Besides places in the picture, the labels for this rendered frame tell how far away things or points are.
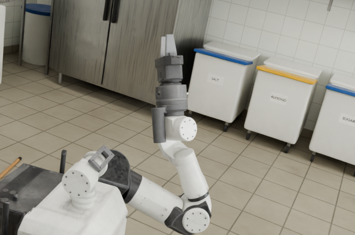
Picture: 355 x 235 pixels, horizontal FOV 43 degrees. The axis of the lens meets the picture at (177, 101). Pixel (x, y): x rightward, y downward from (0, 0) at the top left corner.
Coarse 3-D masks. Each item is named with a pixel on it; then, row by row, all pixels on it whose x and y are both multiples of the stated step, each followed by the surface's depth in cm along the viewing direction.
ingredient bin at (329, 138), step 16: (336, 80) 425; (352, 80) 438; (336, 96) 401; (352, 96) 396; (320, 112) 411; (336, 112) 404; (352, 112) 398; (320, 128) 413; (336, 128) 407; (352, 128) 401; (320, 144) 417; (336, 144) 411; (352, 144) 404; (352, 160) 408
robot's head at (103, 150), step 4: (100, 148) 104; (104, 148) 105; (88, 152) 106; (96, 152) 102; (100, 152) 103; (104, 152) 105; (108, 152) 106; (92, 156) 100; (96, 156) 101; (104, 156) 106; (108, 156) 104; (112, 156) 106; (88, 160) 99; (92, 160) 99; (108, 160) 103; (92, 164) 99; (96, 164) 99; (104, 164) 101; (96, 168) 99; (100, 168) 99
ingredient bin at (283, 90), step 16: (272, 64) 445; (288, 64) 452; (256, 80) 428; (272, 80) 421; (288, 80) 415; (304, 80) 406; (256, 96) 431; (272, 96) 424; (288, 96) 418; (304, 96) 413; (256, 112) 435; (272, 112) 428; (288, 112) 422; (304, 112) 419; (256, 128) 439; (272, 128) 432; (288, 128) 426; (288, 144) 435
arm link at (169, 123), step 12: (156, 108) 121; (168, 108) 122; (180, 108) 123; (156, 120) 121; (168, 120) 123; (180, 120) 121; (192, 120) 123; (156, 132) 121; (168, 132) 123; (180, 132) 120; (192, 132) 123
